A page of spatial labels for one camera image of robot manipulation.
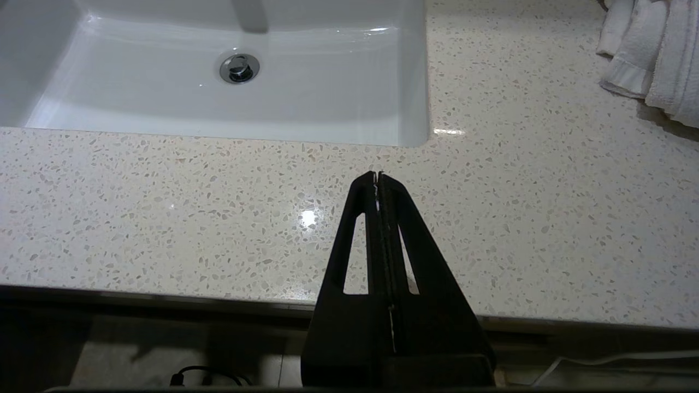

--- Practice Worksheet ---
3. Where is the white crumpled towel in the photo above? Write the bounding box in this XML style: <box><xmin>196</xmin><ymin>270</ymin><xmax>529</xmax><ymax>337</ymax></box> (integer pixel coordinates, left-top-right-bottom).
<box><xmin>595</xmin><ymin>0</ymin><xmax>699</xmax><ymax>129</ymax></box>

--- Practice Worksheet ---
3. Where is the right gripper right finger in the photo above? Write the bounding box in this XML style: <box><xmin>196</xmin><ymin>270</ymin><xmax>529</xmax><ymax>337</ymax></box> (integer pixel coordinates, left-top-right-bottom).
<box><xmin>380</xmin><ymin>171</ymin><xmax>496</xmax><ymax>385</ymax></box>

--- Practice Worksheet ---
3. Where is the white floor cable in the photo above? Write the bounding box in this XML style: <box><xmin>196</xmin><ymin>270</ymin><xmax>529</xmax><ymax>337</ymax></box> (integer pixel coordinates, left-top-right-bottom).
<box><xmin>530</xmin><ymin>349</ymin><xmax>699</xmax><ymax>387</ymax></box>

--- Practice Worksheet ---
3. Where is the black cable with plug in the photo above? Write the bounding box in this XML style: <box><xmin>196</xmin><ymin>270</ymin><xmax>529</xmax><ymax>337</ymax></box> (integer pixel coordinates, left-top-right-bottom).
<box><xmin>169</xmin><ymin>365</ymin><xmax>254</xmax><ymax>387</ymax></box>

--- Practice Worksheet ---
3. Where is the chrome drain stopper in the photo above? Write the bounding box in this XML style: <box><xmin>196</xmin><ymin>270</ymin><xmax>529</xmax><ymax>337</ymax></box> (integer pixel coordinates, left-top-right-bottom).
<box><xmin>219</xmin><ymin>52</ymin><xmax>260</xmax><ymax>85</ymax></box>

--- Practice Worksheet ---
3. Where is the white ceramic sink basin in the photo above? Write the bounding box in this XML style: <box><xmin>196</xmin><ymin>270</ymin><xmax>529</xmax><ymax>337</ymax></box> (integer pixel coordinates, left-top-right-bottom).
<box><xmin>0</xmin><ymin>0</ymin><xmax>430</xmax><ymax>148</ymax></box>

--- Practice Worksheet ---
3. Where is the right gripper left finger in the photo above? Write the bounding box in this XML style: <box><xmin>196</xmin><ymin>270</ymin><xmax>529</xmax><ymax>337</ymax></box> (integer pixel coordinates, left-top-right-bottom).
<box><xmin>300</xmin><ymin>171</ymin><xmax>488</xmax><ymax>386</ymax></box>

